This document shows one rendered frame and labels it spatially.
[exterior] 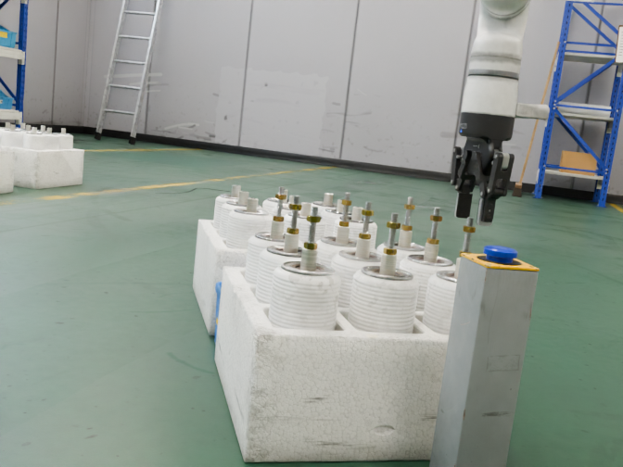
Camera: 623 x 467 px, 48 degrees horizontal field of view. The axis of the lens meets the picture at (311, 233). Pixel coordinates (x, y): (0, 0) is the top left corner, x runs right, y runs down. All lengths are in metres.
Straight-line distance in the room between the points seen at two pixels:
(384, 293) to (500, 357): 0.19
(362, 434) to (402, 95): 6.65
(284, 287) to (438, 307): 0.23
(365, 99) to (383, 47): 0.56
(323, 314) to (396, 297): 0.11
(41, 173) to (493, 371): 2.89
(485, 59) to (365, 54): 6.65
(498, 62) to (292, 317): 0.44
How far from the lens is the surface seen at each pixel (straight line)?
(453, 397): 0.90
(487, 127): 1.00
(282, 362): 0.93
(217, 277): 1.43
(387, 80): 7.56
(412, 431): 1.02
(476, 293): 0.85
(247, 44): 8.06
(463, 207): 1.07
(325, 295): 0.95
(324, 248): 1.20
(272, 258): 1.05
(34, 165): 3.49
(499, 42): 1.01
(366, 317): 0.98
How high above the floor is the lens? 0.45
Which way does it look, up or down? 9 degrees down
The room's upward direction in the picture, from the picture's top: 7 degrees clockwise
